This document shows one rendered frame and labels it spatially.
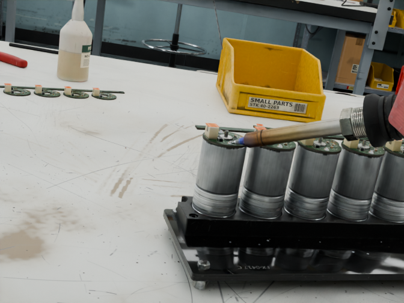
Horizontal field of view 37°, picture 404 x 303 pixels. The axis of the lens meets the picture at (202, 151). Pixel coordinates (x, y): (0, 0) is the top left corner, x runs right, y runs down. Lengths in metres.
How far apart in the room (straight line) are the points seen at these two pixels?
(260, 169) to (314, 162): 0.03
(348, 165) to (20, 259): 0.18
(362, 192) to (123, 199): 0.14
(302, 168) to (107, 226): 0.11
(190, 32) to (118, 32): 0.55
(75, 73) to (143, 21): 4.14
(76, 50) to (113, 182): 0.27
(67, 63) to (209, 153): 0.36
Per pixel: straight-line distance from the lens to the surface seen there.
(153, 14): 4.78
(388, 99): 0.28
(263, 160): 0.33
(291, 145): 0.34
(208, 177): 0.32
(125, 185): 0.41
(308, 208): 0.35
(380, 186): 0.38
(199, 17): 4.76
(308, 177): 0.34
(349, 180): 0.36
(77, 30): 0.66
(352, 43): 4.46
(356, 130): 0.29
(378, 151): 0.36
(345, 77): 4.49
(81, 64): 0.66
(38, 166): 0.43
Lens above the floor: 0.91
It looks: 18 degrees down
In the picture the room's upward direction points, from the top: 9 degrees clockwise
